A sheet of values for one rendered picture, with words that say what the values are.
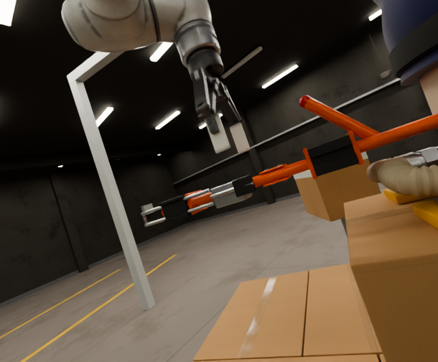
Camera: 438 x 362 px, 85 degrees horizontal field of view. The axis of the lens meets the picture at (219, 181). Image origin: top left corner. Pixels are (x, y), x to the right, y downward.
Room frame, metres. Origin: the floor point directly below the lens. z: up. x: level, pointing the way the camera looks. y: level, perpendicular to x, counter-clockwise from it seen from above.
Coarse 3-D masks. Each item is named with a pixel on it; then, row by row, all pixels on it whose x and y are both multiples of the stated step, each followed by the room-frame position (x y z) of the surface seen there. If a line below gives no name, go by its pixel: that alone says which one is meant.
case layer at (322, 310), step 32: (256, 288) 1.29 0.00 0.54; (288, 288) 1.17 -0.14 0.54; (320, 288) 1.07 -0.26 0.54; (352, 288) 0.99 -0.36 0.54; (224, 320) 1.08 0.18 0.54; (256, 320) 1.00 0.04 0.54; (288, 320) 0.93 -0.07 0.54; (320, 320) 0.86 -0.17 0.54; (352, 320) 0.81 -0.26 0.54; (224, 352) 0.87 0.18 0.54; (256, 352) 0.82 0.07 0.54; (288, 352) 0.77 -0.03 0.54; (320, 352) 0.73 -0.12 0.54; (352, 352) 0.69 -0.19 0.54
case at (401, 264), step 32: (352, 224) 0.45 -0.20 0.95; (384, 224) 0.39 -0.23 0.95; (416, 224) 0.35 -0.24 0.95; (352, 256) 0.32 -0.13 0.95; (384, 256) 0.29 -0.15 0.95; (416, 256) 0.27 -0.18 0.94; (384, 288) 0.28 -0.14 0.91; (416, 288) 0.27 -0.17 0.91; (384, 320) 0.29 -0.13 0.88; (416, 320) 0.28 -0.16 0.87; (384, 352) 0.30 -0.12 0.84; (416, 352) 0.28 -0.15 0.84
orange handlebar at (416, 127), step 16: (400, 128) 0.38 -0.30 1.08; (416, 128) 0.37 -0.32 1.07; (432, 128) 0.37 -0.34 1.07; (368, 144) 0.40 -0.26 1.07; (384, 144) 0.40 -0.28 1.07; (304, 160) 0.45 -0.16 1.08; (256, 176) 0.49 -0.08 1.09; (272, 176) 0.47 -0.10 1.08; (288, 176) 0.46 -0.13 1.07; (208, 192) 0.54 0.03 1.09
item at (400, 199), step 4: (384, 192) 0.55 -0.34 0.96; (388, 192) 0.51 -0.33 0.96; (392, 192) 0.49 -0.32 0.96; (388, 196) 0.51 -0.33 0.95; (392, 196) 0.48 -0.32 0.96; (396, 196) 0.46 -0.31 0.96; (400, 196) 0.46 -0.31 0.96; (404, 196) 0.46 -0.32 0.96; (408, 196) 0.45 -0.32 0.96; (412, 196) 0.45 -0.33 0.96; (416, 196) 0.45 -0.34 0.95; (420, 196) 0.45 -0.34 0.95; (424, 196) 0.45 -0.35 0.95; (428, 196) 0.44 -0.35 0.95; (432, 196) 0.44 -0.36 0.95; (392, 200) 0.50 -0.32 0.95; (396, 200) 0.46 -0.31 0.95; (400, 200) 0.46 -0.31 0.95; (404, 200) 0.46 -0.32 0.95; (408, 200) 0.46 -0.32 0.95; (412, 200) 0.45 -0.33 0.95; (400, 204) 0.46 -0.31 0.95
